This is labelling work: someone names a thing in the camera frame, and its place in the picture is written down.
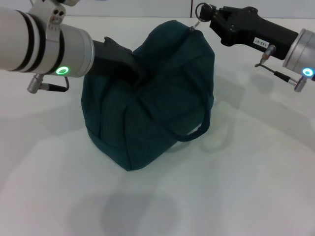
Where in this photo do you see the metal zipper pull ring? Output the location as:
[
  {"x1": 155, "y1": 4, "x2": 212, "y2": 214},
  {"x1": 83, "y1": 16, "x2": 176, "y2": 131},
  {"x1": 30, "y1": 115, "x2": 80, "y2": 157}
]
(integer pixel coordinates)
[{"x1": 190, "y1": 2, "x2": 212, "y2": 31}]

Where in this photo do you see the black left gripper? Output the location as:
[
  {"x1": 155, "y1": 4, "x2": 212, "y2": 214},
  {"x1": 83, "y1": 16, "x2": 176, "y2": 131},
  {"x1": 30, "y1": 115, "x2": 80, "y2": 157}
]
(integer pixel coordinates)
[{"x1": 89, "y1": 36, "x2": 149, "y2": 88}]

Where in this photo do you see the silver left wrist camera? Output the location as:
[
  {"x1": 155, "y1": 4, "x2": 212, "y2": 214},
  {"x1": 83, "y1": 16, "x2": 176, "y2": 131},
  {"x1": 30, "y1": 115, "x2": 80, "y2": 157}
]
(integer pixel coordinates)
[{"x1": 29, "y1": 0, "x2": 81, "y2": 41}]

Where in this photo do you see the dark teal insulated bag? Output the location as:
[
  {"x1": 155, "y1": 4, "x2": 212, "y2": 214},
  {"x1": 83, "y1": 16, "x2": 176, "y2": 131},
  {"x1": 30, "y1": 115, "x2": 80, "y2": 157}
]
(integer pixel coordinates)
[{"x1": 81, "y1": 20, "x2": 216, "y2": 172}]

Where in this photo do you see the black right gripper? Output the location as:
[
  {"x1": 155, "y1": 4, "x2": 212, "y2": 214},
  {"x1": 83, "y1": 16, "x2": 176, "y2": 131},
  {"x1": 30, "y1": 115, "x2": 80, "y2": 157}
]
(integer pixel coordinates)
[{"x1": 199, "y1": 5, "x2": 300, "y2": 60}]

